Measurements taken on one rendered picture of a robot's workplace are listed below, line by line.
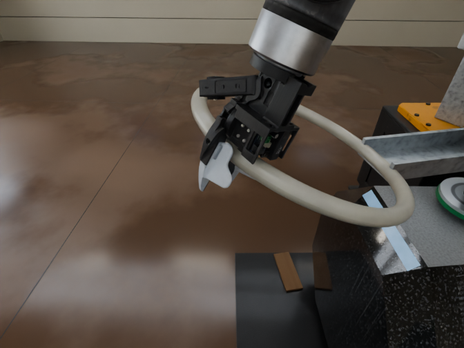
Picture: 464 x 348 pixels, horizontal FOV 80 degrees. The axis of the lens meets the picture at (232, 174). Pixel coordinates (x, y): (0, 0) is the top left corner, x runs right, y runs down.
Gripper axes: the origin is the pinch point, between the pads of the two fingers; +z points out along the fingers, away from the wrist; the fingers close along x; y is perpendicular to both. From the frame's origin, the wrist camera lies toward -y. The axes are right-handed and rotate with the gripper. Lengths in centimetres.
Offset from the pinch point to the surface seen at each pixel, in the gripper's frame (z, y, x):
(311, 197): -7.0, 13.8, 3.2
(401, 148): -9, 12, 55
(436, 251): 11, 36, 63
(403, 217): -6.9, 23.7, 18.4
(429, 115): -12, -1, 169
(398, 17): -115, -224, 661
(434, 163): -11, 21, 48
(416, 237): 12, 30, 64
